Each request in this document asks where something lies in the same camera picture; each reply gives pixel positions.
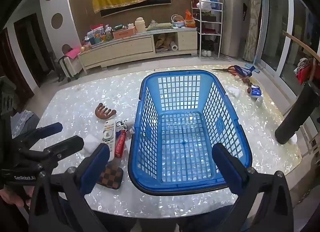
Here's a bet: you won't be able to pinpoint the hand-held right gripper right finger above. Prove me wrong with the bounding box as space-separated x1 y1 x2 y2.
212 143 294 232

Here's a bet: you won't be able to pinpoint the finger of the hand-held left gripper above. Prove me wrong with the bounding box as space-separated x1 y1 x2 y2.
14 121 63 145
43 136 85 170

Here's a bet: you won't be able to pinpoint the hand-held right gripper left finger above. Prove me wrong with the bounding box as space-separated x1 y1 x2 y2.
29 143 110 232

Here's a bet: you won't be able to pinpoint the brown checkered wallet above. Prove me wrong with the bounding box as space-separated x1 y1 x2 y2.
96 163 125 190

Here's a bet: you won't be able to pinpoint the white rectangular block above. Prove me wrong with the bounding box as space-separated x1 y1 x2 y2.
83 134 103 159

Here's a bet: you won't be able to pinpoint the white remote control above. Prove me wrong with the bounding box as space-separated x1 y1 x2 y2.
102 119 117 162

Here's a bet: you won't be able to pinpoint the blue plastic basket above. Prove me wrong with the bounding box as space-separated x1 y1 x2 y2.
127 70 252 196

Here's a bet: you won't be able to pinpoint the brown wooden massage comb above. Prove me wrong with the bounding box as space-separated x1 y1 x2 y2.
95 103 117 117

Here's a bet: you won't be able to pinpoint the person's left hand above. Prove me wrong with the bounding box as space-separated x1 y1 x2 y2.
0 186 32 207

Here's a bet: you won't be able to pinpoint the white suitcase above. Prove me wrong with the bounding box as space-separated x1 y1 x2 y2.
58 56 83 82

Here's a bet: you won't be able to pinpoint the dark wooden door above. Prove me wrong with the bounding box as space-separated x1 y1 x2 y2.
0 13 55 107

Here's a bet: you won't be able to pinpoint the crumpled white tissue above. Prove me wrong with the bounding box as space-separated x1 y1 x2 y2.
226 87 242 98

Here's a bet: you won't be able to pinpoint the pink folded item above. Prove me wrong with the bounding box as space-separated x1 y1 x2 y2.
65 48 80 59

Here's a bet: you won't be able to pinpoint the black cylindrical pole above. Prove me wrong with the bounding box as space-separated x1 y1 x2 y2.
275 81 320 145

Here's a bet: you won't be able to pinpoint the blue striped cloth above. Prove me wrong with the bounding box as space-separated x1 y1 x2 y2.
234 65 256 79

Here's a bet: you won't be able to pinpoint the cluster of small packets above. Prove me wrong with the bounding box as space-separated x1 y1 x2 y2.
86 24 114 45

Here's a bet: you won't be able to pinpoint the cream tv cabinet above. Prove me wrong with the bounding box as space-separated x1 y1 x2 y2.
77 27 198 74

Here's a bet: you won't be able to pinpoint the orange cardboard box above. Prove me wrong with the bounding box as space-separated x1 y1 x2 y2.
112 26 137 39

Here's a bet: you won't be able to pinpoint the red cloth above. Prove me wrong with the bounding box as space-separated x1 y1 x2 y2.
296 58 315 84

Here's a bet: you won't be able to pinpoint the beige plastic jar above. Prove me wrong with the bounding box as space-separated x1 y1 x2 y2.
135 17 146 33

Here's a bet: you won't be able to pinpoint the green folded cushion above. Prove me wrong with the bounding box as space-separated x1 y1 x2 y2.
146 22 173 31

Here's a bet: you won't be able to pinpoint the white metal shelf rack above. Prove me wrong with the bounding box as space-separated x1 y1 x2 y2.
191 0 223 59

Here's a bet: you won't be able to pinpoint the glass sliding door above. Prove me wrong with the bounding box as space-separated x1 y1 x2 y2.
260 0 320 92

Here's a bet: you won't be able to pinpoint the patterned curtain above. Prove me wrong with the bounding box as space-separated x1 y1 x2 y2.
244 0 263 62

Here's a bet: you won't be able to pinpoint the black television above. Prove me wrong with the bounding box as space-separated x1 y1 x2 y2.
101 0 172 18

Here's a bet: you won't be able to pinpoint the orange plastic bag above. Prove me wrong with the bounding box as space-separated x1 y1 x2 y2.
184 9 196 27

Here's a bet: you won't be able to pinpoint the red-handled scissors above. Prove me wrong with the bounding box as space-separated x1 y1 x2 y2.
211 65 237 75

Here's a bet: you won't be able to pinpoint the wooden chair frame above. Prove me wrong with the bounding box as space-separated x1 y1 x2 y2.
282 31 320 159

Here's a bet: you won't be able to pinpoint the small basket with handle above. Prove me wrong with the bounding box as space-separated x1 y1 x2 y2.
171 14 185 28

